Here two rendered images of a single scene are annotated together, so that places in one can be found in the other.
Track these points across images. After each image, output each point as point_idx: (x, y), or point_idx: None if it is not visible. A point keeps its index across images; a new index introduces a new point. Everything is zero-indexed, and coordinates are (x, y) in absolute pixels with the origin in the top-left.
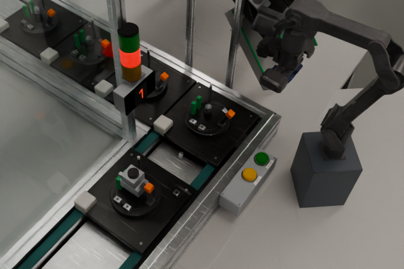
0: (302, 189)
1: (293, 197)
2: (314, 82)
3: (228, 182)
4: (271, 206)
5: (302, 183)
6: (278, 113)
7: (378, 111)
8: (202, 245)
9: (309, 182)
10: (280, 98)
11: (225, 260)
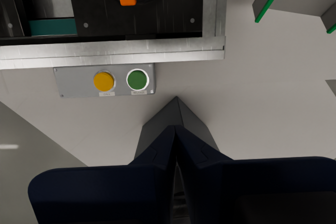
0: (146, 132)
1: (149, 115)
2: (323, 48)
3: (75, 65)
4: (123, 104)
5: (147, 133)
6: (244, 38)
7: (309, 130)
8: (34, 75)
9: (135, 155)
10: (271, 25)
11: (43, 102)
